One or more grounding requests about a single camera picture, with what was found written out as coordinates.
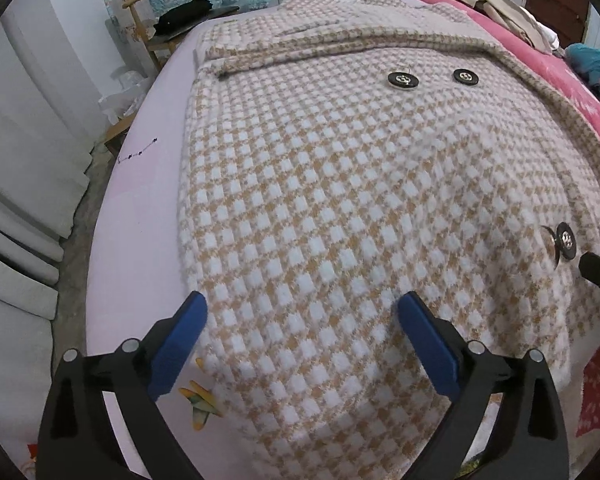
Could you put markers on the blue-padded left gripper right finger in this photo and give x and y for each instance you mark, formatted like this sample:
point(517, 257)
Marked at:
point(528, 439)

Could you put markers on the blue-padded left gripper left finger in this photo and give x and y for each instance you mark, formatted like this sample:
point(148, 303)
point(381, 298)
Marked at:
point(76, 439)

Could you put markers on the beige white houndstooth coat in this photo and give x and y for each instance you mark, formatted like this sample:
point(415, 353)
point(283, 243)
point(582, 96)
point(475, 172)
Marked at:
point(340, 153)

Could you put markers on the beige and white clothes pile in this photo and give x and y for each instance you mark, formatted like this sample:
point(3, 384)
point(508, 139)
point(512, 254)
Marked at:
point(519, 21)

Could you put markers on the teal plush fabric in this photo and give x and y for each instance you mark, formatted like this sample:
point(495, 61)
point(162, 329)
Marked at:
point(585, 61)

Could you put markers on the pink printed bed sheet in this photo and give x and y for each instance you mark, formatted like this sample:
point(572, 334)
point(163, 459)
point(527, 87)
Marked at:
point(134, 278)

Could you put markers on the small wooden stool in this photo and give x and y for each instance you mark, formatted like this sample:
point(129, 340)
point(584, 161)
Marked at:
point(115, 134)

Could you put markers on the white curtain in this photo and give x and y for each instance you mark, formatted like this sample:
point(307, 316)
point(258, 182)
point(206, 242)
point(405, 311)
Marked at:
point(49, 122)

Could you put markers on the white plastic bag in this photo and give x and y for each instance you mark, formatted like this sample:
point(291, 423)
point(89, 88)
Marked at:
point(122, 104)

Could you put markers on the wooden chair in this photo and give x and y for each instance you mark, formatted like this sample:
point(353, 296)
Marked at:
point(154, 44)

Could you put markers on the black garment on chair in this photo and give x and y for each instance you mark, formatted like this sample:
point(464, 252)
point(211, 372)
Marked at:
point(182, 15)

